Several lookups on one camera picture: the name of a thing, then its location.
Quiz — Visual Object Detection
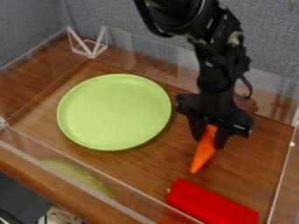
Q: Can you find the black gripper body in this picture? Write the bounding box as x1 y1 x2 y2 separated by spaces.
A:
174 89 253 137

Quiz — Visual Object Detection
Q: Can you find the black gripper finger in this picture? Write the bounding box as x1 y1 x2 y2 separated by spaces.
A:
188 113 206 141
213 128 229 150

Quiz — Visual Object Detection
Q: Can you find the orange toy carrot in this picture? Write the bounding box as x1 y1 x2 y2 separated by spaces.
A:
189 125 217 174

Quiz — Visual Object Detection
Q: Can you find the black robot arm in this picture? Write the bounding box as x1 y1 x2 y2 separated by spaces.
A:
133 0 253 149

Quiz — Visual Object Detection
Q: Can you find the light green plate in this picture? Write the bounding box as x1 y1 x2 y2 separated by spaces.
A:
57 73 172 151

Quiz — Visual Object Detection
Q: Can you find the red cloth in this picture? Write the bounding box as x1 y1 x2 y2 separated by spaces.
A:
165 178 259 224

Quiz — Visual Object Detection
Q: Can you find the clear acrylic enclosure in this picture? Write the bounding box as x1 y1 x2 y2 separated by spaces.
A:
0 28 299 224

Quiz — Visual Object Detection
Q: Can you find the clear acrylic corner bracket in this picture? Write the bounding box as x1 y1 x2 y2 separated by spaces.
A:
66 26 108 59

